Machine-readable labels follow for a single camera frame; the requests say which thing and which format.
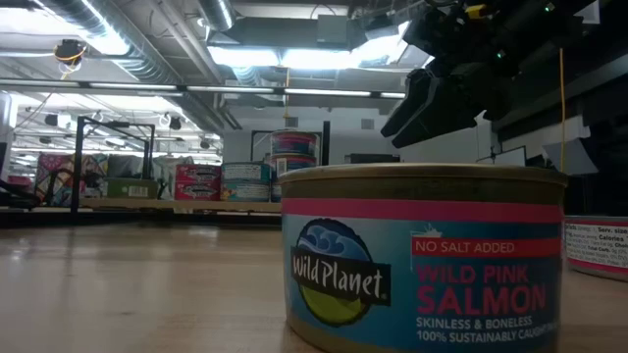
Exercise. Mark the grey wall vent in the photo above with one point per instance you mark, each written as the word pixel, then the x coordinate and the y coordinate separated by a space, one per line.
pixel 367 123
pixel 291 122

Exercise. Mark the silver ventilation duct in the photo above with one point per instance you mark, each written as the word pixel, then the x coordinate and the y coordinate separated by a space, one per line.
pixel 132 54

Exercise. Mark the red can silver lid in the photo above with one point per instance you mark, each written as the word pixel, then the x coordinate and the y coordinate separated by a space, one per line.
pixel 598 245

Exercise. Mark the green rectangular fish tin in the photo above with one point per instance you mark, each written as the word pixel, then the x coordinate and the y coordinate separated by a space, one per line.
pixel 122 188

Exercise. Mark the wooden shelf board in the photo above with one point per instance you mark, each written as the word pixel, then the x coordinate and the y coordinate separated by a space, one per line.
pixel 147 205

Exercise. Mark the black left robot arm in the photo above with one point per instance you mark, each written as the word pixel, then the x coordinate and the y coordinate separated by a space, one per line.
pixel 19 195

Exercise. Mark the white pillar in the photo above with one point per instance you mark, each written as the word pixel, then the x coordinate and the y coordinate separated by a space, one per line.
pixel 7 137

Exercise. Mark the grey bin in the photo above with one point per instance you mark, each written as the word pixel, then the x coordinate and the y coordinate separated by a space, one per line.
pixel 125 166

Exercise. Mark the grey panel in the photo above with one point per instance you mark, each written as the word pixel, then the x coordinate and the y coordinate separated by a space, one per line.
pixel 574 159

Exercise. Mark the teal tuna can silver lid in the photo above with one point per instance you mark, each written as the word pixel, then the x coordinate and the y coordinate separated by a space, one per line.
pixel 245 192
pixel 245 172

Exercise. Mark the white framed board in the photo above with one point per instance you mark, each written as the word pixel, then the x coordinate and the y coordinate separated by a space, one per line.
pixel 510 157

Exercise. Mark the ceiling light strip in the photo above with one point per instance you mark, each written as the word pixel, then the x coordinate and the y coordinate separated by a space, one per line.
pixel 122 85

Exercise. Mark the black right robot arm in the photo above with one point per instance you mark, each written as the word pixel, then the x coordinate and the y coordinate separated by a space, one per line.
pixel 549 19

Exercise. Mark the grey ceiling unit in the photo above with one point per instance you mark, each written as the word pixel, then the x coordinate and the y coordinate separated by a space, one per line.
pixel 333 32

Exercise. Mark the pink salmon can gold lid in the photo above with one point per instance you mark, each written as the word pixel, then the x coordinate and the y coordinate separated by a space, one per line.
pixel 294 160
pixel 422 274
pixel 294 142

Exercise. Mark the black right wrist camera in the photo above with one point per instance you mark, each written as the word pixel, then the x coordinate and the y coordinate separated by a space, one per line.
pixel 432 29

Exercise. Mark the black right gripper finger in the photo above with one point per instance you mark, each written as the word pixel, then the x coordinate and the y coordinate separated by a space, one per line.
pixel 409 105
pixel 446 113

